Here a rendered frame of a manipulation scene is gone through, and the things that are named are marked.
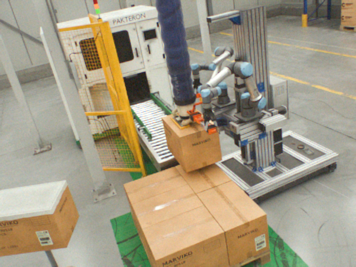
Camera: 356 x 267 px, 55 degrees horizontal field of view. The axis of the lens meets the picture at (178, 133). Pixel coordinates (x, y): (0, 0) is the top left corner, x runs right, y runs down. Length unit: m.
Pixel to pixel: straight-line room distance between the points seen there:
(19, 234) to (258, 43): 2.76
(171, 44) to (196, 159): 1.13
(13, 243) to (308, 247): 2.58
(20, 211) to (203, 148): 1.70
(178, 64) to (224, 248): 1.68
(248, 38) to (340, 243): 2.10
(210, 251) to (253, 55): 1.92
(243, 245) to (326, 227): 0.99
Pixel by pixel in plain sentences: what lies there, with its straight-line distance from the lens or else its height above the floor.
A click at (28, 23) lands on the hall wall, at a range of 12.10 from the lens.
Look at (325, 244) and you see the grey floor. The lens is 3.59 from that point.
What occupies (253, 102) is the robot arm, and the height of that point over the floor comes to 1.23.
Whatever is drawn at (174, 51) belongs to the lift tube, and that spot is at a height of 1.82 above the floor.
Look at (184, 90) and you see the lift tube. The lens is 3.35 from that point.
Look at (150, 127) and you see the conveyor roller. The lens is 4.88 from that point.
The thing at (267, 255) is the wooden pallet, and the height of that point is 0.08.
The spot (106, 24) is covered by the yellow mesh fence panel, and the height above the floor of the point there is 2.07.
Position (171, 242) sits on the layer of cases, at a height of 0.54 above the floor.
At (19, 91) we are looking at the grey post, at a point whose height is 1.11.
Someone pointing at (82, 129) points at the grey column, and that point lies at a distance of 4.25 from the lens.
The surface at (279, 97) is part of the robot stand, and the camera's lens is 3.88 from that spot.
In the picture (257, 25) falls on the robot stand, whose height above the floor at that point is 1.87.
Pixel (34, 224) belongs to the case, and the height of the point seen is 0.90.
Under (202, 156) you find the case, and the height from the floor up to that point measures 0.80.
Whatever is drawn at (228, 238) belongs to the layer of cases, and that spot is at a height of 0.46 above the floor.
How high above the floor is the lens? 2.51
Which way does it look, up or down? 26 degrees down
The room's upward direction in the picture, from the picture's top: 11 degrees counter-clockwise
